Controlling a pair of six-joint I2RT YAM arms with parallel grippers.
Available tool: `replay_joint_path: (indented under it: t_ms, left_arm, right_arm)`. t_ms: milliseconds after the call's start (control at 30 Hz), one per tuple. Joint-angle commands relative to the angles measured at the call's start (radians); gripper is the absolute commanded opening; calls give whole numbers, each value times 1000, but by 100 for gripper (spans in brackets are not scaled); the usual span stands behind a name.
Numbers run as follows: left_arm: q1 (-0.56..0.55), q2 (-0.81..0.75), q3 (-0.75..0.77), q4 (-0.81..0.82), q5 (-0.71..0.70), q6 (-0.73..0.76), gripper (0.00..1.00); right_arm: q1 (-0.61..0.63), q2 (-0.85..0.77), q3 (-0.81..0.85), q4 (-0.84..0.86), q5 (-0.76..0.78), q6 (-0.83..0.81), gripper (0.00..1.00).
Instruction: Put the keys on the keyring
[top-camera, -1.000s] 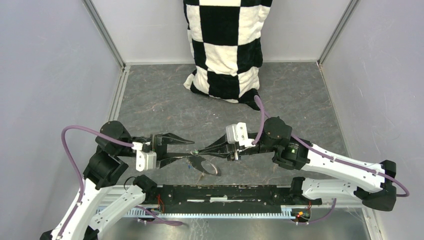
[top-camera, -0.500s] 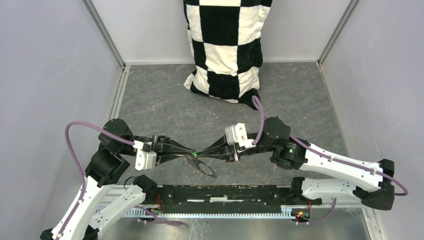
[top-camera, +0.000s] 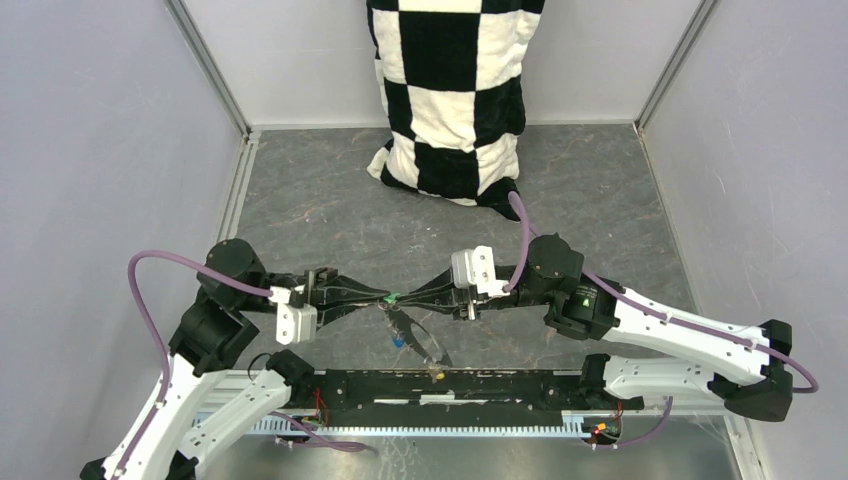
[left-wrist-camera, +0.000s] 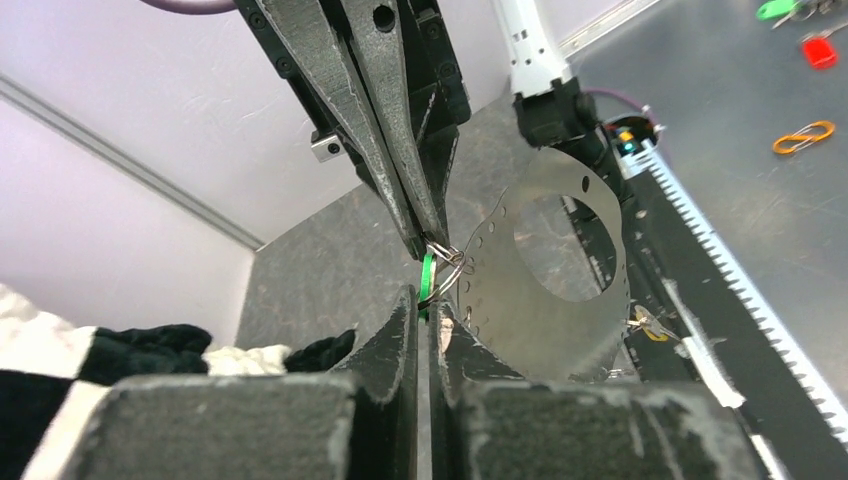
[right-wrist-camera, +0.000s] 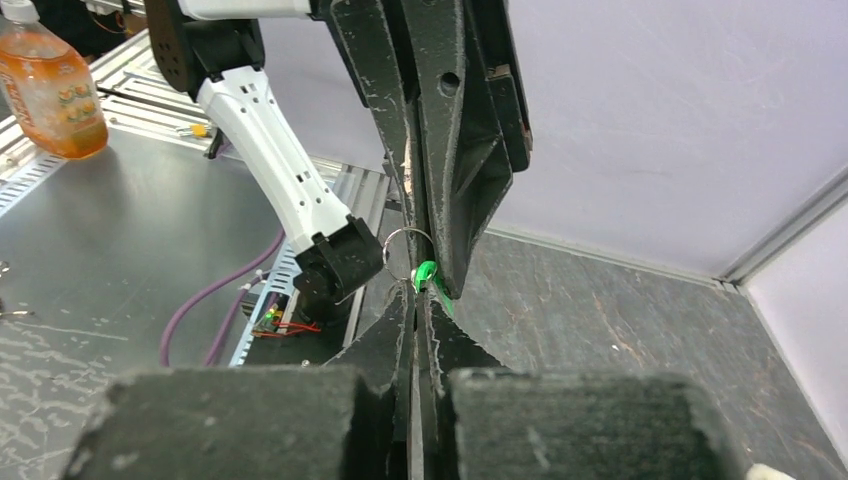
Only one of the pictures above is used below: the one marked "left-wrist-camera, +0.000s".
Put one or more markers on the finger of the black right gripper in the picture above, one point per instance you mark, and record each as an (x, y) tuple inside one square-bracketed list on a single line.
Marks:
[(322, 49), (377, 35)]

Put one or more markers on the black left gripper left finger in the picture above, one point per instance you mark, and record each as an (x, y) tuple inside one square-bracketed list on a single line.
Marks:
[(383, 443)]

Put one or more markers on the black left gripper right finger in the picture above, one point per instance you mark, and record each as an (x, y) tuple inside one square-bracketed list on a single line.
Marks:
[(455, 358)]

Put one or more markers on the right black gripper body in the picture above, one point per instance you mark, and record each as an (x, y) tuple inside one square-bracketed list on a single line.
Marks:
[(437, 98)]

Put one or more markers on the green key tag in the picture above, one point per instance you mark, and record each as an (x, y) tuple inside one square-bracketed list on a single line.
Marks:
[(775, 9), (427, 284)]

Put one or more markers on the yellow key tag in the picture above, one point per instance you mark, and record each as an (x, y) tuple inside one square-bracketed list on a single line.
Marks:
[(643, 320)]

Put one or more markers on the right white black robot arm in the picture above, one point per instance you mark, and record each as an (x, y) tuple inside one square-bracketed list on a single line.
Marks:
[(552, 108)]

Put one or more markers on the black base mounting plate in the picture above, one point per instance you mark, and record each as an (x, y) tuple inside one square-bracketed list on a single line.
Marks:
[(729, 336)]

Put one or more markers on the black white checkered pillow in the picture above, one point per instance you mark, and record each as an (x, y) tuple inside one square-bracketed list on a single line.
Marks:
[(54, 374)]

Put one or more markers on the orange carabiner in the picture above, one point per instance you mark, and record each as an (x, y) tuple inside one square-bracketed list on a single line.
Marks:
[(805, 137)]

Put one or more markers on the red key tag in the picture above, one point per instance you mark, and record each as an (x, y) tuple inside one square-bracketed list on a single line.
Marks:
[(819, 53)]

